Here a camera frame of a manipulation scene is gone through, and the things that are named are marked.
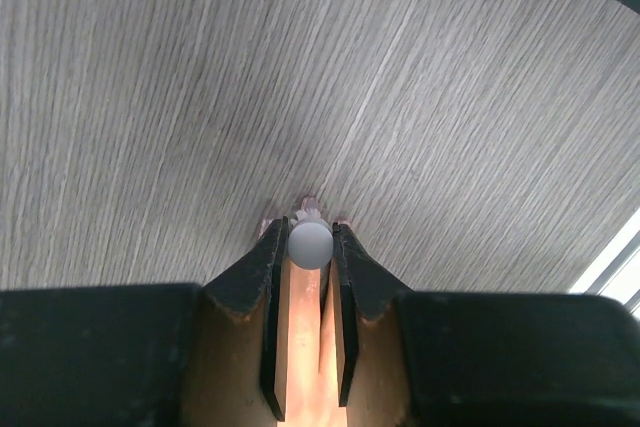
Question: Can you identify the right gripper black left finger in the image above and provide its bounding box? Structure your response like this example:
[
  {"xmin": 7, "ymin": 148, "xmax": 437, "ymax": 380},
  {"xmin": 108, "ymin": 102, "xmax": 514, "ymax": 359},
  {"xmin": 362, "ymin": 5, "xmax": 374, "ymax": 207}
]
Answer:
[{"xmin": 1, "ymin": 218, "xmax": 289, "ymax": 426}]

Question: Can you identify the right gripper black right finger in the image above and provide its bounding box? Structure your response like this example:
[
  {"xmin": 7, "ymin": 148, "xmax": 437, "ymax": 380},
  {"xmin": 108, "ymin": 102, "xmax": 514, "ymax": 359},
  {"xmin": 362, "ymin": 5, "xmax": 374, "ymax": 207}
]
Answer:
[{"xmin": 331, "ymin": 224, "xmax": 639, "ymax": 426}]

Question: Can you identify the mannequin hand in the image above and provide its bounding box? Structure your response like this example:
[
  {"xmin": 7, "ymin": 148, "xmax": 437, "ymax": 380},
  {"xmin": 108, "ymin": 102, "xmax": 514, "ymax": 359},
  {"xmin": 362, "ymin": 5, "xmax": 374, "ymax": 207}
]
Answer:
[{"xmin": 258, "ymin": 195, "xmax": 354, "ymax": 427}]

